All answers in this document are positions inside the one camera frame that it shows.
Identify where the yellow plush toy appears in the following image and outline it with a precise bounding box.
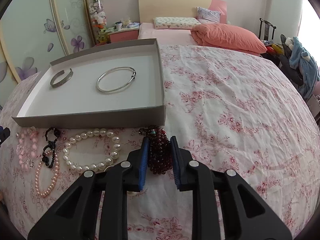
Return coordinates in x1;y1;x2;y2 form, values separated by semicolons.
97;28;107;44

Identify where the sliding wardrobe with flowers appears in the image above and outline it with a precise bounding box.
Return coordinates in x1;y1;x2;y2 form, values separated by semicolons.
1;0;94;106

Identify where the cream and pink headboard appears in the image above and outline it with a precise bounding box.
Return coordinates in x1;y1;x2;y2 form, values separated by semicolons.
138;0;227;23

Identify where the dark wooden chair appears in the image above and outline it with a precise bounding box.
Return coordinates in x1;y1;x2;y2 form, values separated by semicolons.
258;18;277;41

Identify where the dark red bead bracelet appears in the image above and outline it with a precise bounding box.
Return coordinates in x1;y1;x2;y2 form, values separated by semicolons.
139;126;176;176

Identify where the dark office chair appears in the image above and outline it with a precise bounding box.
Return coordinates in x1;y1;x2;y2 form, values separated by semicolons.
278;34;311;91

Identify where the pale pink chunky bracelet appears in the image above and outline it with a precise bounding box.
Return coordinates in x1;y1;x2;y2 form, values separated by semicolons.
15;126;40;172

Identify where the bed with pink sheet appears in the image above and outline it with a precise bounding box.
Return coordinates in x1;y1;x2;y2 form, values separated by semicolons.
138;23;199;46

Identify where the grey cardboard tray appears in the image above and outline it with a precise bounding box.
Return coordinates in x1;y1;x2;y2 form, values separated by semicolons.
12;38;166;128

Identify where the white mug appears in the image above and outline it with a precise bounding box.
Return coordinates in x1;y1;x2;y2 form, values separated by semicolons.
114;22;123;31

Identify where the white pearl bracelet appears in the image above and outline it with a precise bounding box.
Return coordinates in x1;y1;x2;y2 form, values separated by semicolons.
62;128;121;172

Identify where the folded salmon quilt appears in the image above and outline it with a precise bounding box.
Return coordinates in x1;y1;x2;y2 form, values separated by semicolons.
190;23;267;56

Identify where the black bead bracelet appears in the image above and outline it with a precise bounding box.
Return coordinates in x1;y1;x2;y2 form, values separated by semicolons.
41;126;61;169

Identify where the pink cream nightstand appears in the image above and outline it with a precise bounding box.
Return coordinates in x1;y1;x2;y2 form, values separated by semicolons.
109;27;139;43

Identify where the blue plush garment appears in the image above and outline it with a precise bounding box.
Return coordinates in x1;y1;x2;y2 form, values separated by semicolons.
289;37;319;101

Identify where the clear tube of plush toys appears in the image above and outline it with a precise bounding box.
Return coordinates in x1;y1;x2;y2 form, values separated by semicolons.
87;0;107;29

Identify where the pink pearl bracelet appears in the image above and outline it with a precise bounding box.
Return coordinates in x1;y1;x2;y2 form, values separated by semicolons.
35;149;61;198

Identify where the thin silver bangle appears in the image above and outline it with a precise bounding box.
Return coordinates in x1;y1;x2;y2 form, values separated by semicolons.
95;66;137;94

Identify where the floral pink white cloth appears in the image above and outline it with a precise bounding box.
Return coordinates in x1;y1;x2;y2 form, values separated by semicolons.
1;46;319;239

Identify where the lilac patterned pillow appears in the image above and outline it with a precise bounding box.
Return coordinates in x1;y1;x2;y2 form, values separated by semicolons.
197;7;221;24

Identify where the floral patterned pillow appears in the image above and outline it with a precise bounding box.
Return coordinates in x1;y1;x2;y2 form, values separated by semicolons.
153;17;201;30

